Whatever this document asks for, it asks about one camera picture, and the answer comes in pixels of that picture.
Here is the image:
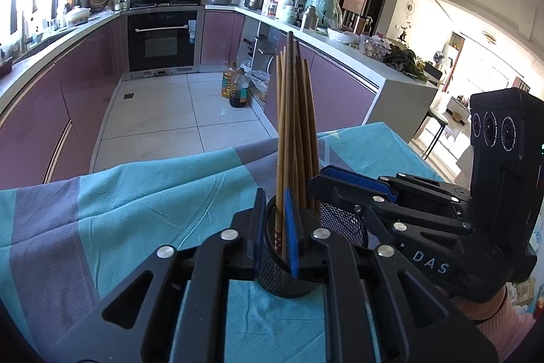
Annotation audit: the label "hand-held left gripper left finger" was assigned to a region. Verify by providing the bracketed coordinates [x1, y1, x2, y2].
[32, 188, 266, 363]

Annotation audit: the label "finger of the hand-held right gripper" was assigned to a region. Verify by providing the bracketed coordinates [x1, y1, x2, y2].
[308, 176, 472, 251]
[321, 166, 470, 206]

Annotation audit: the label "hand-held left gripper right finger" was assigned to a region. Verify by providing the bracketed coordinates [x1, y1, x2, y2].
[284, 188, 498, 363]

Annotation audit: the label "black mesh utensil holder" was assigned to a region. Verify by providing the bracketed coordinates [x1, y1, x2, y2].
[256, 195, 370, 298]

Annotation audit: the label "bunch of bamboo chopsticks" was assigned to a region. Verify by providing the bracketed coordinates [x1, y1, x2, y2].
[275, 30, 320, 257]

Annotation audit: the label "mauve base cabinet run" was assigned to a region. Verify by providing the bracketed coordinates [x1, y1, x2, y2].
[200, 3, 438, 143]
[0, 8, 128, 191]

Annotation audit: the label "dark dining chair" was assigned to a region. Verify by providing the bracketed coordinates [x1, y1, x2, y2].
[419, 63, 452, 160]

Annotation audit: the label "leafy green vegetables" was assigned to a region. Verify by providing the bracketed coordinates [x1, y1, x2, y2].
[384, 47, 427, 77]

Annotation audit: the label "teal and purple tablecloth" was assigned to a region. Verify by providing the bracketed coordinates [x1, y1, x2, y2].
[0, 120, 447, 363]

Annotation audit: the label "clear plastic food container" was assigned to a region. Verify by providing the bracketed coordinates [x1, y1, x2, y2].
[362, 38, 389, 58]

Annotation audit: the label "white plastic bag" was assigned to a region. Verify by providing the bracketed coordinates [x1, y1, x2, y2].
[245, 69, 271, 96]

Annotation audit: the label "dark oil bottle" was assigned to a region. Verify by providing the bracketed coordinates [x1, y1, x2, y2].
[229, 68, 250, 109]

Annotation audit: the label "white bowl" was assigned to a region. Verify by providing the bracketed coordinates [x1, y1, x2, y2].
[327, 27, 360, 45]

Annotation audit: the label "yellow oil bottle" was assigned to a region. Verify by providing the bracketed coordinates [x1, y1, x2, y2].
[220, 63, 237, 98]

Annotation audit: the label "steel thermos bottle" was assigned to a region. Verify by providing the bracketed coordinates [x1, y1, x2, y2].
[303, 5, 319, 30]

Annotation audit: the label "green air fryer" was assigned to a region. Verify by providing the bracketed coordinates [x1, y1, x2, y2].
[305, 0, 344, 31]

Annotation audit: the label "black built-in oven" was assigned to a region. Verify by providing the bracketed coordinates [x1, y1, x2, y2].
[126, 8, 200, 73]

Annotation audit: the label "white casserole dish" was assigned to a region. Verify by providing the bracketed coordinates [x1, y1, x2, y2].
[65, 6, 92, 26]

